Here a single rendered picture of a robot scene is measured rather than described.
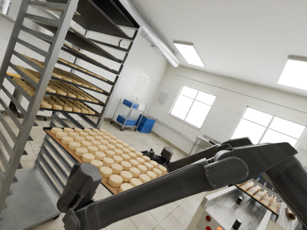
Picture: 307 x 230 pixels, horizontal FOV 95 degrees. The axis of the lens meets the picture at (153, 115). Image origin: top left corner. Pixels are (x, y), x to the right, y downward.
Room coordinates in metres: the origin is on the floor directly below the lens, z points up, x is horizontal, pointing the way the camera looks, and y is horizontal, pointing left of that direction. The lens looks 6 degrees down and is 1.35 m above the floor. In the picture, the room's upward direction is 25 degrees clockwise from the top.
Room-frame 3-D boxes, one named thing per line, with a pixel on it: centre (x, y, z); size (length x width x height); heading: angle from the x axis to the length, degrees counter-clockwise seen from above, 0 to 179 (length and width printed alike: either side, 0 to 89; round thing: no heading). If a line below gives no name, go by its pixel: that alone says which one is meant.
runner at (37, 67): (0.88, 0.84, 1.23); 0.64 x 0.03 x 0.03; 62
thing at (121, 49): (1.22, 0.65, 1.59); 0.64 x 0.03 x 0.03; 62
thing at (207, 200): (1.58, -1.27, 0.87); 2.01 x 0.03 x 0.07; 134
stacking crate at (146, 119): (5.46, 0.16, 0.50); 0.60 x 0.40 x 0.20; 148
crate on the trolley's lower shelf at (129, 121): (4.72, 0.76, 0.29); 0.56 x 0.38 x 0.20; 153
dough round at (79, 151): (0.60, 0.22, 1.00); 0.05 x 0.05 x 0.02
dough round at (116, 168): (0.58, 0.05, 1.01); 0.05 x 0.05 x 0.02
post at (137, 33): (1.11, 0.37, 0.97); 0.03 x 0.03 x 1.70; 62
